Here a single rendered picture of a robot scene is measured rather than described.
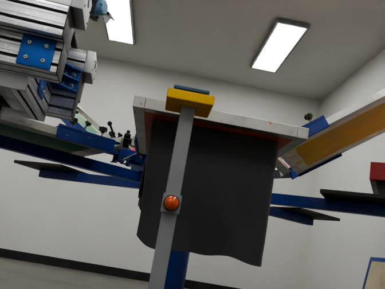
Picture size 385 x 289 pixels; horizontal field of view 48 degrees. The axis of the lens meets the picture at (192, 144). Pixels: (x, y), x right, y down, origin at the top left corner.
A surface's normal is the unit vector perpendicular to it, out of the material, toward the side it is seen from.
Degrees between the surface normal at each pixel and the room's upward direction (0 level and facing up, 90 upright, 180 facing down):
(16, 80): 90
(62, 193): 90
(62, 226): 90
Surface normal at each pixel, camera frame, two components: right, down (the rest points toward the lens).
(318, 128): -0.41, -0.28
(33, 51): 0.18, -0.19
